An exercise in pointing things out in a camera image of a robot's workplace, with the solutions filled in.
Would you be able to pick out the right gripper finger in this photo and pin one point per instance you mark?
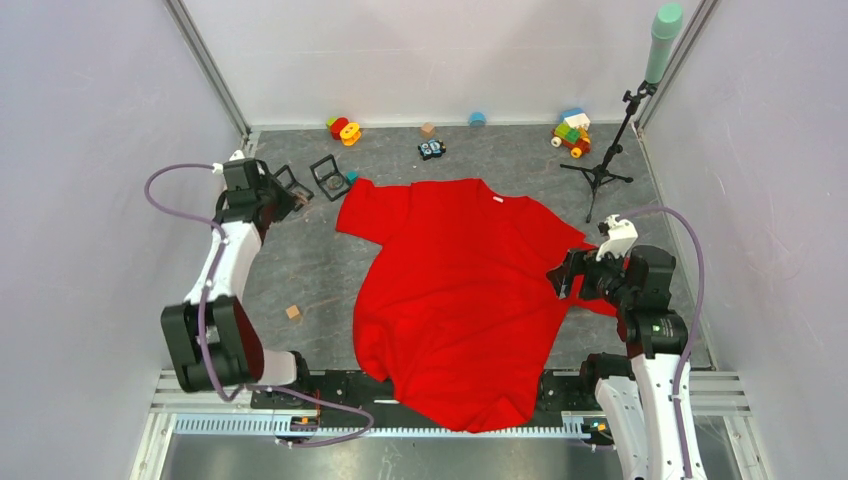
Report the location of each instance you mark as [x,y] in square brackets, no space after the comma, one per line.
[579,258]
[562,279]

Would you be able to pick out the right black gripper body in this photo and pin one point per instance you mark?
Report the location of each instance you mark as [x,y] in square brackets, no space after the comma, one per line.
[605,278]

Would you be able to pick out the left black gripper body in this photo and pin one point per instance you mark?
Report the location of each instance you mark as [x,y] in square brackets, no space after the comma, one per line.
[272,195]

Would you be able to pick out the red t-shirt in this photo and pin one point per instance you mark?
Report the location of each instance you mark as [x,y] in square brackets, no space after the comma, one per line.
[456,310]

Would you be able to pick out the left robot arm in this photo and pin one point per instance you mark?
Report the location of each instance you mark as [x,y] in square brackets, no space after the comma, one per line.
[211,342]

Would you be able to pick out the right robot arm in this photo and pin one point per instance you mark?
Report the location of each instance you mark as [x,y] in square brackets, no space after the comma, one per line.
[644,393]

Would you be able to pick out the round dark brooch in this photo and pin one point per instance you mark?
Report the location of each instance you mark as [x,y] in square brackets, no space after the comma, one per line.
[335,182]

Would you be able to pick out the black display case left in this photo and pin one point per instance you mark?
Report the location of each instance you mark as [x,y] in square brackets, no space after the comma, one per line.
[286,177]

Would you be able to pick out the black display case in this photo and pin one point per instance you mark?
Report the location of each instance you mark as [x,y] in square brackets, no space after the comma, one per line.
[324,169]
[286,177]

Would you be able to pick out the black display case right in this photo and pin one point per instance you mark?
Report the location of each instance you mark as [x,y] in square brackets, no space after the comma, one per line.
[324,169]

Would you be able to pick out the red yellow green toy blocks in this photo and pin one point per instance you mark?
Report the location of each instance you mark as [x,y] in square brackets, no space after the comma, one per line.
[344,130]

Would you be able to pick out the tan cube on floor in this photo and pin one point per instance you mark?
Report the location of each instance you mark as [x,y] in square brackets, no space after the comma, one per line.
[293,313]

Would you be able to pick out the colourful brick toy car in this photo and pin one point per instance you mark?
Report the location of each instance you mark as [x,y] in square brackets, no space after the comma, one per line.
[572,133]

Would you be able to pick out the brown wooden cube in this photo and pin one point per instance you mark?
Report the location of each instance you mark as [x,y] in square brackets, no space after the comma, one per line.
[427,130]

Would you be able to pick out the blue cylinder block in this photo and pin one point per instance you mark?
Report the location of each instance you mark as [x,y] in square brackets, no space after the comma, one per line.
[477,119]

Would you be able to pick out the green microphone on tripod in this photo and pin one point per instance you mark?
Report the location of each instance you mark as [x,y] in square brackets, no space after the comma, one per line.
[666,26]

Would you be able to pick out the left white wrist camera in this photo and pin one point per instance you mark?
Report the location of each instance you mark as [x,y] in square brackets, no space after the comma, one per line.
[218,168]

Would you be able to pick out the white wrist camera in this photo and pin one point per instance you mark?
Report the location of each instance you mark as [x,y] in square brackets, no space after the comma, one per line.
[218,168]
[620,235]

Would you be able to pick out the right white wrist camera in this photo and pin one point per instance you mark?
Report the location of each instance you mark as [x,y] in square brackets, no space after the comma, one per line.
[620,235]

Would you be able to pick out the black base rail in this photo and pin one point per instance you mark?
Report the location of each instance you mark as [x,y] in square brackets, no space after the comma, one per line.
[564,401]

